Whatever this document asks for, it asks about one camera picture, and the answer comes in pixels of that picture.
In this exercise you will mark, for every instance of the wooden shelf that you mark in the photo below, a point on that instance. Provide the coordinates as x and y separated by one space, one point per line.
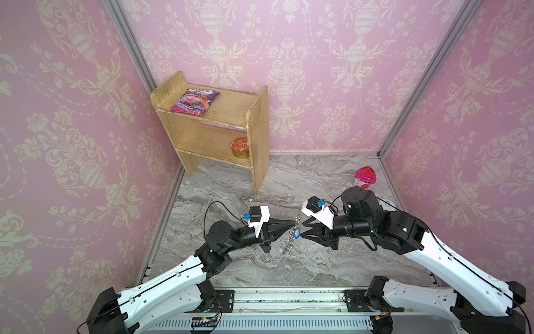
232 115

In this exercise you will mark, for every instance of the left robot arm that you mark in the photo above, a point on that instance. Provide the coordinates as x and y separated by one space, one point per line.
185 288

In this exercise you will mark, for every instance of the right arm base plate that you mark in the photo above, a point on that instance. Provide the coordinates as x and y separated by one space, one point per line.
356 301

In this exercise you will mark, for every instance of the perforated cable tray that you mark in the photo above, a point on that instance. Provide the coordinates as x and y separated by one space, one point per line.
266 324

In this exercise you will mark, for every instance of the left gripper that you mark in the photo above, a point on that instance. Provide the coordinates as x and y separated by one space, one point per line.
269 230

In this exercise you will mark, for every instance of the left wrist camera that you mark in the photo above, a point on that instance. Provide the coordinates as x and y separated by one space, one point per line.
256 218

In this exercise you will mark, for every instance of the pink lid cup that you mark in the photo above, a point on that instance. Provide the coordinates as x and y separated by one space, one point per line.
365 177

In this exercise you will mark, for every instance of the key with blue tag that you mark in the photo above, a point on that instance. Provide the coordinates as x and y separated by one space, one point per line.
296 233

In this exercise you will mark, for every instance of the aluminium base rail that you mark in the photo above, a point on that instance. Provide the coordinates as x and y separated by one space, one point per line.
275 300

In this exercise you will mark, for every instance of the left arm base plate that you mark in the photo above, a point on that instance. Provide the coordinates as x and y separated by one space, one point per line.
224 301

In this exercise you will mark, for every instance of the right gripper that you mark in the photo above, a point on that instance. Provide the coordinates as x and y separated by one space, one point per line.
327 232

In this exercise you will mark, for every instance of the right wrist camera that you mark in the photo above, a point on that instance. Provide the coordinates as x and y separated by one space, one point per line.
319 209

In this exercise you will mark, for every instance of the purple snack packet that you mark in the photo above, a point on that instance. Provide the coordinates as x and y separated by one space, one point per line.
195 102

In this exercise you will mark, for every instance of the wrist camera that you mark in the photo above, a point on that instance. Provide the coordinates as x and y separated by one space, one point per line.
319 209
256 218

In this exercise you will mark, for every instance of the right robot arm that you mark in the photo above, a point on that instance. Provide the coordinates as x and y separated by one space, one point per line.
473 300

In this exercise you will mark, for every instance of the red lid tin can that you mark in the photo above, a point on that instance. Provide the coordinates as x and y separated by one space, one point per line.
240 148

